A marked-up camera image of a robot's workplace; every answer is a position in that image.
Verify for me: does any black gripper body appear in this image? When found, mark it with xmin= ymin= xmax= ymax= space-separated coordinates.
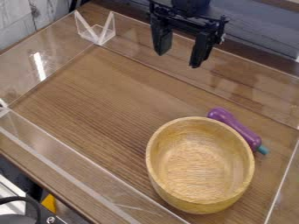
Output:
xmin=148 ymin=0 xmax=228 ymax=33

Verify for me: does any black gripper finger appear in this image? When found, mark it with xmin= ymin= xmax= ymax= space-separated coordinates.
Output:
xmin=151 ymin=15 xmax=174 ymax=56
xmin=190 ymin=31 xmax=214 ymax=68

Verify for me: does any purple toy eggplant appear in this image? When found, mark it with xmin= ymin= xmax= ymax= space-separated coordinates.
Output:
xmin=207 ymin=108 xmax=268 ymax=155

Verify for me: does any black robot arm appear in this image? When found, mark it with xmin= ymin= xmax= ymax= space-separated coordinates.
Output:
xmin=148 ymin=0 xmax=230 ymax=68

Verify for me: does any brown wooden bowl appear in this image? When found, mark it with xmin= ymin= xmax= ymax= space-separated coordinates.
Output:
xmin=144 ymin=116 xmax=255 ymax=214

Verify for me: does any black device with screw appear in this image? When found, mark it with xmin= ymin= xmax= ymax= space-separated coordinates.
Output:
xmin=0 ymin=204 xmax=68 ymax=224

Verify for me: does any clear acrylic corner bracket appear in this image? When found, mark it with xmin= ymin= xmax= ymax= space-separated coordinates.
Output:
xmin=74 ymin=11 xmax=116 ymax=46

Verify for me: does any clear acrylic tray wall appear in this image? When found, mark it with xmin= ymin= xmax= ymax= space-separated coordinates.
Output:
xmin=0 ymin=5 xmax=299 ymax=224

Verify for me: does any black cable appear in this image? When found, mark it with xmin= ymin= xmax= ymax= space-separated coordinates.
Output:
xmin=0 ymin=196 xmax=43 ymax=224

